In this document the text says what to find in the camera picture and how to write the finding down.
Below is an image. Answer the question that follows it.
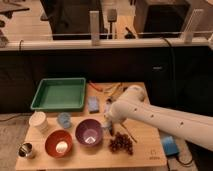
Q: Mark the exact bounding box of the bunch of red grapes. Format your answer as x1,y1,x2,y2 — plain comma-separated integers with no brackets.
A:
108,132,133,155

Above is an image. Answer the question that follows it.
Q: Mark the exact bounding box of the purple bowl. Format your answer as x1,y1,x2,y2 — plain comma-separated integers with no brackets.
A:
75,119,103,147

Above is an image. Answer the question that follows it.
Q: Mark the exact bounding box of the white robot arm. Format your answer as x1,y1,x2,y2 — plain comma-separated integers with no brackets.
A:
106,85,213,151

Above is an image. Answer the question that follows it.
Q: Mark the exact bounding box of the yellow banana peel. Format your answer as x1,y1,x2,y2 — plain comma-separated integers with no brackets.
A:
104,83,121,97

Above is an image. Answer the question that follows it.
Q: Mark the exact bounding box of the small metal cup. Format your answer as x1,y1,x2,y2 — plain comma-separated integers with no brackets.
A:
18,143,35,159

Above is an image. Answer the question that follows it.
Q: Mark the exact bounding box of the orange carrot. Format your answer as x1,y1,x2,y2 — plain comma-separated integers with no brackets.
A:
89,81,103,92

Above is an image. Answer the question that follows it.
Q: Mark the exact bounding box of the red bowl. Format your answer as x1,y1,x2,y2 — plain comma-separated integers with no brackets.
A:
45,130,72,158

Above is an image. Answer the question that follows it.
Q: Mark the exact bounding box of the blue sponge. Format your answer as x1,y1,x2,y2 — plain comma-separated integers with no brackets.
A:
88,97,99,113

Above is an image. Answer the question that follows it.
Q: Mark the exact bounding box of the blue box on floor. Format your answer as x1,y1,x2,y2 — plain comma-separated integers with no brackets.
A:
161,136,179,157

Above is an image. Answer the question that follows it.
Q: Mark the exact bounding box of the green plastic tray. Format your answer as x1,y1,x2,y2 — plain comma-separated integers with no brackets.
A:
31,78,86,112

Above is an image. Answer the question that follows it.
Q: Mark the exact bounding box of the wooden stick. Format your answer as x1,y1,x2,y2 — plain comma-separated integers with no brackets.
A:
120,123,137,143

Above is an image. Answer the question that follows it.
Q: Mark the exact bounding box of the small dark tool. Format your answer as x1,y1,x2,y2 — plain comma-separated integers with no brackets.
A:
104,97,115,112

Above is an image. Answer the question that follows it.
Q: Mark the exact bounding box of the white egg in bowl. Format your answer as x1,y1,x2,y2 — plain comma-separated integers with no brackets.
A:
56,141,68,153

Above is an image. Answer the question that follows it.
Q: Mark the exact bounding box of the light blue towel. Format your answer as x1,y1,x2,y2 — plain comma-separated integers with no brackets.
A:
102,120,112,130

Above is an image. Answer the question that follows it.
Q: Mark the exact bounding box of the white paper cup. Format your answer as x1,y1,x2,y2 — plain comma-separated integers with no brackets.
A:
29,111,48,133

